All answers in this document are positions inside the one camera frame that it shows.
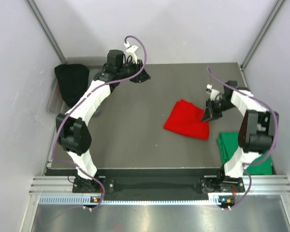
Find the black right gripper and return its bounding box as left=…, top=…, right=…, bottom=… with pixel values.
left=201, top=98, right=236, bottom=123

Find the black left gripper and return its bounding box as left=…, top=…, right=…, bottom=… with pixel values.
left=117, top=58, right=151, bottom=84

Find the red t shirt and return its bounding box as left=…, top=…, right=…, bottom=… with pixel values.
left=163, top=99, right=210, bottom=140

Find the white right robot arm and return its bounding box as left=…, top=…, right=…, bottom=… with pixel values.
left=201, top=81, right=278, bottom=191

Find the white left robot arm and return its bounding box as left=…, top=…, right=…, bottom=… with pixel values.
left=56, top=45, right=150, bottom=192

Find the green folded t shirt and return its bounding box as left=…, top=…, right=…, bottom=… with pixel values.
left=217, top=132, right=274, bottom=175

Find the grey t shirt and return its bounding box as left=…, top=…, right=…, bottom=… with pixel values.
left=88, top=69, right=105, bottom=85

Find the black t shirt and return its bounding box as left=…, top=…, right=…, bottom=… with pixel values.
left=54, top=64, right=89, bottom=107

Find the grey plastic bin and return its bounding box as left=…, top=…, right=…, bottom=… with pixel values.
left=46, top=56, right=107, bottom=116

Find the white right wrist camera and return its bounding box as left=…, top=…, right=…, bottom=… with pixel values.
left=206, top=84, right=220, bottom=101

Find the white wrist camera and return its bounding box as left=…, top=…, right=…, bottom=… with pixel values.
left=124, top=42, right=139, bottom=63
left=206, top=84, right=220, bottom=101

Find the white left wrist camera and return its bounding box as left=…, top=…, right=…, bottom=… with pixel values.
left=124, top=42, right=139, bottom=63

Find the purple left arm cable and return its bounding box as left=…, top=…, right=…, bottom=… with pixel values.
left=51, top=35, right=148, bottom=208

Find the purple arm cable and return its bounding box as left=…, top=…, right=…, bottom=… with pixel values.
left=206, top=67, right=280, bottom=210
left=51, top=35, right=148, bottom=208

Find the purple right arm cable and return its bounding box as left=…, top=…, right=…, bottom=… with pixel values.
left=206, top=67, right=280, bottom=210

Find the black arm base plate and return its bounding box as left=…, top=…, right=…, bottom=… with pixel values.
left=74, top=168, right=245, bottom=194

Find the left aluminium corner post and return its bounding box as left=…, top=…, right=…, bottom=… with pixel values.
left=25, top=0, right=67, bottom=63

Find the aluminium corner post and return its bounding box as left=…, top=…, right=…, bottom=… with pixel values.
left=25, top=0, right=67, bottom=63
left=240, top=0, right=287, bottom=71

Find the aluminium frame rail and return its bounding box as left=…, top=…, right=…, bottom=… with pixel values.
left=29, top=175, right=290, bottom=195

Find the right aluminium corner post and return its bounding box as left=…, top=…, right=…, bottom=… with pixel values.
left=240, top=0, right=287, bottom=71

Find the slotted grey cable duct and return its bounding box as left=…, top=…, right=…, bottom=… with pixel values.
left=39, top=195, right=234, bottom=206

